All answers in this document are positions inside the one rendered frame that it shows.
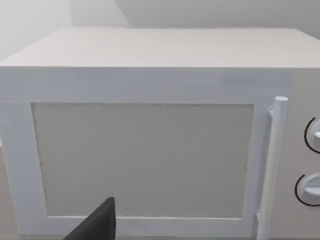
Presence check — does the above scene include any pale microwave oven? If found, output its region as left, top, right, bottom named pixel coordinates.
left=0, top=27, right=320, bottom=240

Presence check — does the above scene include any white microwave knob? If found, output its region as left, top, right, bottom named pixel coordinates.
left=303, top=116, right=320, bottom=154
left=294, top=173, right=320, bottom=207

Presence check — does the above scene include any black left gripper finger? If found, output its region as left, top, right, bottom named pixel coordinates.
left=63, top=196, right=118, bottom=240

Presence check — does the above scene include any white microwave door handle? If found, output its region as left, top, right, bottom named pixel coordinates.
left=254, top=96, right=289, bottom=240

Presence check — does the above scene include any pale microwave door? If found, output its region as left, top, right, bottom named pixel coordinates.
left=0, top=66, right=296, bottom=238

